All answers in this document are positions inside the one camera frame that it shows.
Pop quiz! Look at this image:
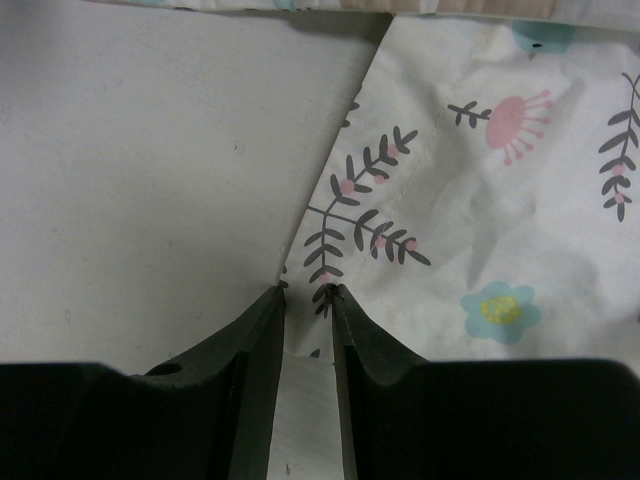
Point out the white floral cloth napkin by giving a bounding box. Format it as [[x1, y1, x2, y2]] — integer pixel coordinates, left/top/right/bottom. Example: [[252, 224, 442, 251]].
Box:
[[144, 0, 640, 480]]

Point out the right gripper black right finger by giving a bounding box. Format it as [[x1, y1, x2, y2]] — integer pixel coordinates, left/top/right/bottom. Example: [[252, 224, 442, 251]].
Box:
[[329, 285, 639, 479]]

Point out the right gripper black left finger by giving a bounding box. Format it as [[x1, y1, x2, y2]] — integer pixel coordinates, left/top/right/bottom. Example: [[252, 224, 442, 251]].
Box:
[[1, 287, 286, 479]]

